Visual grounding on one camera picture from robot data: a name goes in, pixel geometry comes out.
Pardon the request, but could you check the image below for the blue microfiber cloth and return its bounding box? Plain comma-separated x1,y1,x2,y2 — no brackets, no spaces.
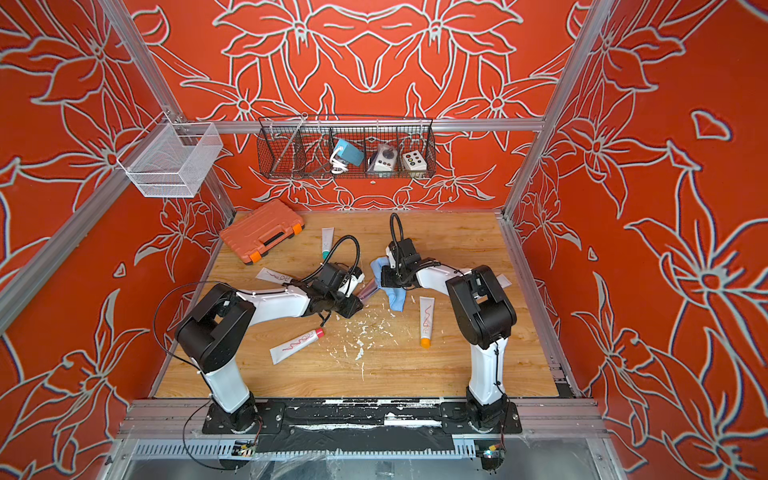
371,257,406,312

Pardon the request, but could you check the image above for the green cap toothpaste tube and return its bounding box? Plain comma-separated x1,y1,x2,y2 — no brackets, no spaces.
321,227,335,260

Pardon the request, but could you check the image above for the pink translucent tube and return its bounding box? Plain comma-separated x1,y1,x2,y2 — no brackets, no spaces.
356,279,380,304

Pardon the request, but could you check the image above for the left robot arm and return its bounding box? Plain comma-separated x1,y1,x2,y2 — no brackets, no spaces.
175,235,365,433

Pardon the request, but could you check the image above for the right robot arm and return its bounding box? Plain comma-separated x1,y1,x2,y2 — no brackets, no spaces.
381,213,517,431

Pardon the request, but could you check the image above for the orange cap toothpaste tube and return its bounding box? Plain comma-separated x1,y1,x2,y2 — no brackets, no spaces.
419,297,435,349

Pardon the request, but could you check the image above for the black cap white tube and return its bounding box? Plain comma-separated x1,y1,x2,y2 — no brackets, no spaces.
256,267,294,285

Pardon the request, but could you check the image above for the pink cap toothpaste tube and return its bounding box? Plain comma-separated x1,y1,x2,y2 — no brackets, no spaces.
270,328,325,365

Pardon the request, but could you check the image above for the orange tool case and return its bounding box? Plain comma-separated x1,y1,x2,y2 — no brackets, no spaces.
220,199,305,265

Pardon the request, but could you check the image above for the white button box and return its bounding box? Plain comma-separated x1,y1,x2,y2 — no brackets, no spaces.
401,150,428,178

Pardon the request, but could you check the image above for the white round dial device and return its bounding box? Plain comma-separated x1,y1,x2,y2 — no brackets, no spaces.
368,143,398,173

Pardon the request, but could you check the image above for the teal white charger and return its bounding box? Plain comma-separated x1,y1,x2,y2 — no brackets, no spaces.
329,139,365,175

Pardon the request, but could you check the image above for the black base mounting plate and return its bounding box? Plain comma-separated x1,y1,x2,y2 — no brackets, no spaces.
202,399,522,457

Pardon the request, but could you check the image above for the clear plastic bin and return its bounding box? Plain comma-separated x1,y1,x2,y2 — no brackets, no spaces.
117,123,223,199

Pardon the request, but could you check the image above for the black wire basket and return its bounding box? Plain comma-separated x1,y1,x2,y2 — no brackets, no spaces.
256,114,437,180

